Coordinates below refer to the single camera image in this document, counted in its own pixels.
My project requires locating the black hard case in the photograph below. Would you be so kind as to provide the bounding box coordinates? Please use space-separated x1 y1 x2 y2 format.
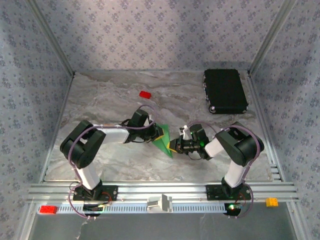
203 68 249 115

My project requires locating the red toy brick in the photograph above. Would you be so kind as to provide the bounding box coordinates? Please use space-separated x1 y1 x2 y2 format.
39 205 58 215

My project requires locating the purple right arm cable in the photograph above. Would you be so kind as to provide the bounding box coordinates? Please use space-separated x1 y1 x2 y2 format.
186 121 260 220

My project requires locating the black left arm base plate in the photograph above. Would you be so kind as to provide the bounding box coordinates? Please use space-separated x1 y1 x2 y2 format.
72 184 119 202

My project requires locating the white slotted cable duct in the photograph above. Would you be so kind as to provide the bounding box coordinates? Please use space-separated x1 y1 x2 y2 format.
37 201 248 215

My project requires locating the aluminium corner post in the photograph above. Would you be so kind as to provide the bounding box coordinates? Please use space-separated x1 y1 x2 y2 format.
248 0 300 75
26 0 76 76

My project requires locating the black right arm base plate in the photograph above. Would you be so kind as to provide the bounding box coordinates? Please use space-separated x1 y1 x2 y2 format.
205 184 252 201

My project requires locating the aluminium side rail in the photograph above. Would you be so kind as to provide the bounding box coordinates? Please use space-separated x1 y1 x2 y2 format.
38 72 76 184
246 71 286 182

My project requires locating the small black circuit board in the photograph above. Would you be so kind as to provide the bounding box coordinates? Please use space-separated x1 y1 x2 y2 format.
83 203 105 214
224 202 244 214

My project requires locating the yellow toy brick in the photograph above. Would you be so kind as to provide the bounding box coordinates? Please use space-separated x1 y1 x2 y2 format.
265 197 280 208

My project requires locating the grey metal bracket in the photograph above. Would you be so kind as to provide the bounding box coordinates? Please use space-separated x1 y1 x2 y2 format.
146 193 173 214

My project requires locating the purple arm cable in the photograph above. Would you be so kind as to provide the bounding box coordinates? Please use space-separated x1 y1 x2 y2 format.
186 121 260 220
68 104 158 221

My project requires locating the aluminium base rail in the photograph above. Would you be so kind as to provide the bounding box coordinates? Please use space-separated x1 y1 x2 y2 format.
27 181 300 204

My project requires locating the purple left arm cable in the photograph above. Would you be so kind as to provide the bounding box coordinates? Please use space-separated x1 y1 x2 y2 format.
68 104 158 221

